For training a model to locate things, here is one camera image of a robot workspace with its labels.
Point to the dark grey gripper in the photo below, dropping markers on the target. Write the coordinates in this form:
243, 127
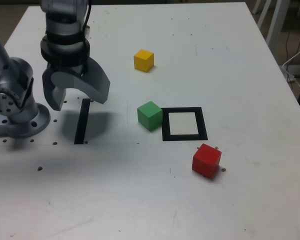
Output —
70, 70

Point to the yellow cube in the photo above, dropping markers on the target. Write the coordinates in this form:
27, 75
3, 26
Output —
142, 62

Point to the green cube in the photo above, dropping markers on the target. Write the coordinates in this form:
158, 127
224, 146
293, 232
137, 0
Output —
148, 117

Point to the red cube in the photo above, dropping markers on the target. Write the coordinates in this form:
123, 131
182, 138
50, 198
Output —
205, 161

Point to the black tape square outline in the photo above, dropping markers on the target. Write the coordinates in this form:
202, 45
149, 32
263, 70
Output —
202, 125

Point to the black tape strip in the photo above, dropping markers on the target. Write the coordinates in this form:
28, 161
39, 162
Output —
81, 125

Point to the white furniture leg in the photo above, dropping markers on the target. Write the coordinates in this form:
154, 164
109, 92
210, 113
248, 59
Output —
264, 12
276, 25
256, 6

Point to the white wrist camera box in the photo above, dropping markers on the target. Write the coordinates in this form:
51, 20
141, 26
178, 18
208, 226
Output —
87, 30

